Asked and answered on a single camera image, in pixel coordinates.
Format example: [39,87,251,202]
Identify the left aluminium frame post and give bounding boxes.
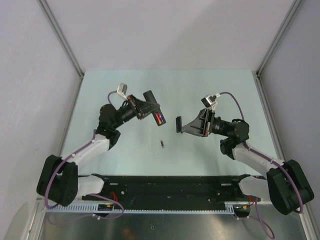
[37,0,84,80]

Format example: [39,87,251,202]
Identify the right aluminium frame post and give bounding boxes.
[255,0,305,76]

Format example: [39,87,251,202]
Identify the black remote control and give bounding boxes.
[143,90,166,126]

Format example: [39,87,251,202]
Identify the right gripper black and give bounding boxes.
[181,108,230,137]

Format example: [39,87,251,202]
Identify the purple battery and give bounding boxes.
[158,113,165,124]

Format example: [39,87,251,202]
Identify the black battery cover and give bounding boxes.
[175,116,182,133]

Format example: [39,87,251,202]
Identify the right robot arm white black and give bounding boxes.
[175,108,315,215]

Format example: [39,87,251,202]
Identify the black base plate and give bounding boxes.
[82,174,268,211]

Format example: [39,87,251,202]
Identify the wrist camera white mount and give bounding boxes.
[116,83,128,100]
[201,95,218,112]

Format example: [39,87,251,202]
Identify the red battery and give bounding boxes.
[155,113,163,126]

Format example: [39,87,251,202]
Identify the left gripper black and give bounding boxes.
[112,94,160,129]

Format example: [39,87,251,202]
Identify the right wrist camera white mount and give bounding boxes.
[201,95,218,112]

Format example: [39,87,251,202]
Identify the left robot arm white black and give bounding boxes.
[36,90,165,209]

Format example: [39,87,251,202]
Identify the grey slotted cable duct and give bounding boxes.
[46,202,250,215]

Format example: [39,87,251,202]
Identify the aluminium frame post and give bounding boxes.
[255,0,305,76]
[37,0,84,80]

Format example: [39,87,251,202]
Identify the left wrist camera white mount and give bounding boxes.
[116,83,128,100]

